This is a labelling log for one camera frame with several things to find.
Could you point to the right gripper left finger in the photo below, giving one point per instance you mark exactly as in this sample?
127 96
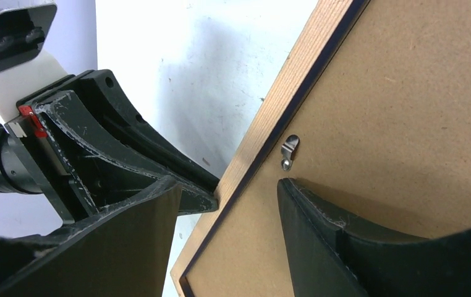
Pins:
122 251

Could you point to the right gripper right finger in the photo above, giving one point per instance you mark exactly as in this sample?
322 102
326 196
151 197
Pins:
332 252

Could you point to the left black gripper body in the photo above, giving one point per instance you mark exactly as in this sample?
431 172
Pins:
30 141

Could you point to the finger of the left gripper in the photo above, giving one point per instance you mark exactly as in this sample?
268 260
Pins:
90 154
95 114

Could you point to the brown cardboard backing board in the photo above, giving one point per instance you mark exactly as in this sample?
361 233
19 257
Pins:
385 133

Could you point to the blue wooden picture frame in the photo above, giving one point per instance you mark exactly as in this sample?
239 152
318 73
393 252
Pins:
322 35

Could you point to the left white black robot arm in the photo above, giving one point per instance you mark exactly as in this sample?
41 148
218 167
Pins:
80 142

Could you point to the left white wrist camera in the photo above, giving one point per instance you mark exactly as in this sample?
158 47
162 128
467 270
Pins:
25 67

